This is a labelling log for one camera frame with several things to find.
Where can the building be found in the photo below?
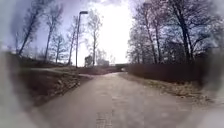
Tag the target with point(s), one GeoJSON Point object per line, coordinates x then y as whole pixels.
{"type": "Point", "coordinates": [102, 62]}

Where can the grey asphalt path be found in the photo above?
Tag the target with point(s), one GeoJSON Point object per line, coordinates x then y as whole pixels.
{"type": "Point", "coordinates": [110, 100]}

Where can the dark hedge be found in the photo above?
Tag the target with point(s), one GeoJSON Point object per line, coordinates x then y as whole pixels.
{"type": "Point", "coordinates": [160, 72]}

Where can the pale side path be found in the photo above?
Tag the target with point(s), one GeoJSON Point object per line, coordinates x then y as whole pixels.
{"type": "Point", "coordinates": [50, 70]}

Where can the dry grass strip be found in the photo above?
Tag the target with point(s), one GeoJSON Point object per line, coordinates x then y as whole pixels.
{"type": "Point", "coordinates": [50, 85]}

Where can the dry grass verge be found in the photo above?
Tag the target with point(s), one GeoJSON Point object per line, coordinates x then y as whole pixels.
{"type": "Point", "coordinates": [173, 88]}

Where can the row of bare trees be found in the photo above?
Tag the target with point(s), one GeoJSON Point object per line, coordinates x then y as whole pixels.
{"type": "Point", "coordinates": [50, 31]}

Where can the group of bare trees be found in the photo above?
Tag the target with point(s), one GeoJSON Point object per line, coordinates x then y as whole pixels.
{"type": "Point", "coordinates": [181, 30]}

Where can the street lamp post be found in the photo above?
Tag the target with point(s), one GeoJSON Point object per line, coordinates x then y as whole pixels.
{"type": "Point", "coordinates": [77, 40]}

